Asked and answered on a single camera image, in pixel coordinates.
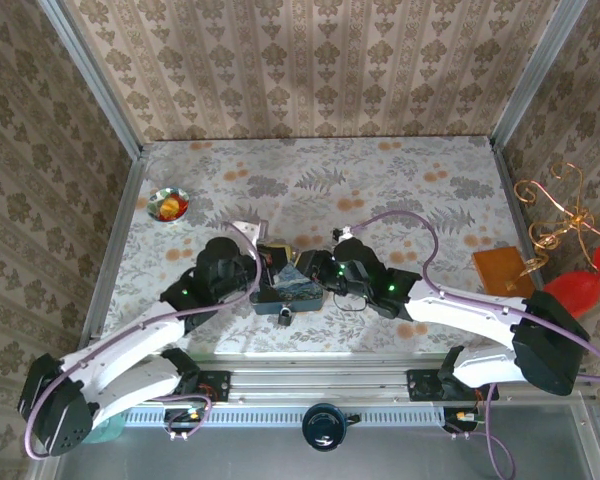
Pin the starry night painted tin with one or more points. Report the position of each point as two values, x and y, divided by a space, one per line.
292 292

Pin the small grey padlock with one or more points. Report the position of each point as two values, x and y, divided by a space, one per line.
285 317

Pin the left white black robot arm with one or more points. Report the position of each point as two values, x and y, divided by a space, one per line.
130 345

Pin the colourful patterned small bowl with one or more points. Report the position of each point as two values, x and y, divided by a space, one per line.
168 205

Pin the floral tablecloth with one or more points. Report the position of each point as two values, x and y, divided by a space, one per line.
330 180

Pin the clear drinking glass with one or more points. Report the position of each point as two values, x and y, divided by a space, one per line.
163 171

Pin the dark blue mug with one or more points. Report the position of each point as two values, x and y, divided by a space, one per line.
323 425

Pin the grey metal shelf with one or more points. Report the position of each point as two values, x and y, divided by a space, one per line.
380 450

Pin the teal plastic cup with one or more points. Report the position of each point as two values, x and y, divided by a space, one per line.
107 432

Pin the large red teardrop ornament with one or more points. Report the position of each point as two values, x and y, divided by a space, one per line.
575 295

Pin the aluminium table side rail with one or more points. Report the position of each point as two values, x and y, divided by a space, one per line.
122 235
517 210

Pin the aluminium mounting rail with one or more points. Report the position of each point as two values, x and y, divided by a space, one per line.
320 382

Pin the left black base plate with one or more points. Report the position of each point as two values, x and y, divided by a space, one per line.
215 385

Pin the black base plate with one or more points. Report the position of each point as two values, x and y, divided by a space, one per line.
215 385
425 385

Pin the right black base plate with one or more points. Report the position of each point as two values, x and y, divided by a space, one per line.
425 385

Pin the aluminium frame post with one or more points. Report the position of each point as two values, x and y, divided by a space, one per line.
92 80
540 75

